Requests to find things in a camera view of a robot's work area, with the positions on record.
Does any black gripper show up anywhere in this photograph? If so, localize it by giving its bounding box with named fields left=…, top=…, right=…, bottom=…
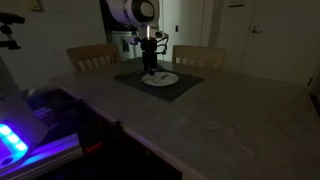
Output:
left=139, top=37, right=158, bottom=76

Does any robot base with blue lights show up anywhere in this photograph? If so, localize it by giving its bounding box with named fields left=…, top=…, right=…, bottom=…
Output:
left=0, top=56, right=51, bottom=168

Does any white round plate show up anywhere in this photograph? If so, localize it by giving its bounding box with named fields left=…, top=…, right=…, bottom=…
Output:
left=141, top=71, right=180, bottom=88

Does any dark knife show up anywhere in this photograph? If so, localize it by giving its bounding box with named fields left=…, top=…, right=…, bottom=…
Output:
left=118, top=70, right=144, bottom=80

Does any dark rectangular placemat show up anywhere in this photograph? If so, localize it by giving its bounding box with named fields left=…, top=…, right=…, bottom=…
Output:
left=114, top=67, right=204, bottom=102

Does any wooden chair with slats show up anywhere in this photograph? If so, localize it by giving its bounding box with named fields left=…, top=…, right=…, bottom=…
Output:
left=65, top=43, right=122, bottom=73
left=171, top=44, right=227, bottom=71

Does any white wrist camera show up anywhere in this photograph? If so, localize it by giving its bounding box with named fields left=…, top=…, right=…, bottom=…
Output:
left=150, top=28, right=169, bottom=39

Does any red clamp handle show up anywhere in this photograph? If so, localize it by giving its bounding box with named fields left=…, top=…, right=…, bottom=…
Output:
left=83, top=142, right=103, bottom=155

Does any white door with handle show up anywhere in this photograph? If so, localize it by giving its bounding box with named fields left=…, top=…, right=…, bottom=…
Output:
left=238, top=0, right=320, bottom=86

